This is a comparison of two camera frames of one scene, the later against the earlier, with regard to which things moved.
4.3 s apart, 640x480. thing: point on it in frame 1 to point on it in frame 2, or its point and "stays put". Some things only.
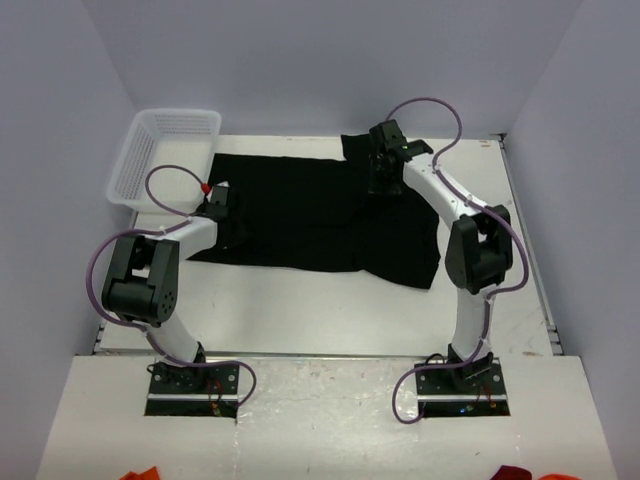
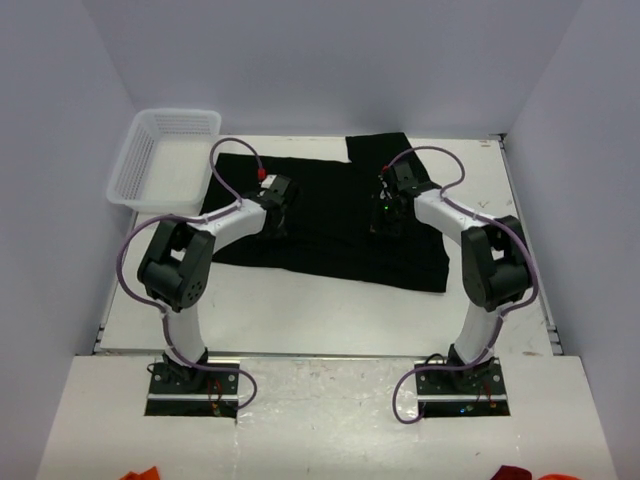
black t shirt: x=321 y=214 stays put
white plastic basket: x=165 y=160 stays put
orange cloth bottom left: x=149 y=474 stays put
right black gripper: x=378 y=188 to x=377 y=225
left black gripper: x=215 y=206 to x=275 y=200
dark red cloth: x=507 y=472 stays put
